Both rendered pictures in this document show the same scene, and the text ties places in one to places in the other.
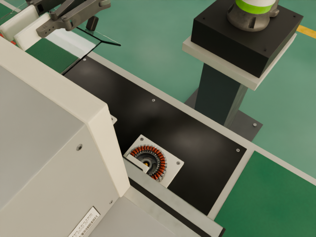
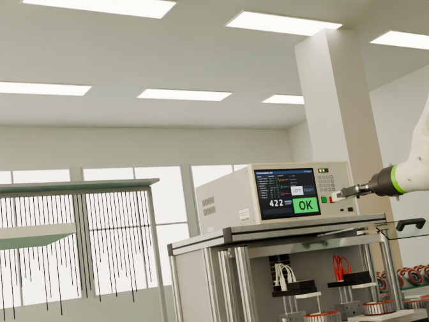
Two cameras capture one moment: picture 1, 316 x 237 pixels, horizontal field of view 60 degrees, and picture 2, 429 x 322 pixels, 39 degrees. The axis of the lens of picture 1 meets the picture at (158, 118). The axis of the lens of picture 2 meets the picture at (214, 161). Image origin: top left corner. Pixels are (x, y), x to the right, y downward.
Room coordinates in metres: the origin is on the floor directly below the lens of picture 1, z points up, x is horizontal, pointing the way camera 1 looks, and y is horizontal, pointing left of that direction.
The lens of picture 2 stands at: (0.75, -1.84, 0.96)
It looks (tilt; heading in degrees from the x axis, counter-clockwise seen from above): 11 degrees up; 112
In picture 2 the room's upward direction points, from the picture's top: 8 degrees counter-clockwise
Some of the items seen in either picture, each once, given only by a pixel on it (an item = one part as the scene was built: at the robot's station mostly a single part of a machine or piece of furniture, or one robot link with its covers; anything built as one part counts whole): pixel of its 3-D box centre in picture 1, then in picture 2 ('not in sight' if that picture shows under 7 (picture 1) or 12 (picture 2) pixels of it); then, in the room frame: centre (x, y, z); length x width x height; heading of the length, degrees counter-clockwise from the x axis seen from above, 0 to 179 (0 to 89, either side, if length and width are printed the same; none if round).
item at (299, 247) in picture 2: not in sight; (318, 245); (0.26, 0.19, 1.03); 0.62 x 0.01 x 0.03; 54
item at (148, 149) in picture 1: (146, 165); (322, 319); (0.27, 0.03, 0.80); 0.11 x 0.11 x 0.04
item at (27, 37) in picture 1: (35, 32); (339, 195); (0.35, 0.20, 1.18); 0.07 x 0.01 x 0.03; 145
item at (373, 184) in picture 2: not in sight; (376, 185); (0.49, 0.13, 1.18); 0.09 x 0.08 x 0.07; 145
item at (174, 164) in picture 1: (146, 169); not in sight; (0.27, 0.03, 0.78); 0.15 x 0.15 x 0.01; 54
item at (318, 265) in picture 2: not in sight; (295, 280); (0.13, 0.28, 0.92); 0.66 x 0.01 x 0.30; 54
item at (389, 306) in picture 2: not in sight; (378, 307); (0.41, 0.23, 0.80); 0.11 x 0.11 x 0.04
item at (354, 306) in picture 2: not in sight; (348, 310); (0.29, 0.31, 0.80); 0.08 x 0.05 x 0.06; 54
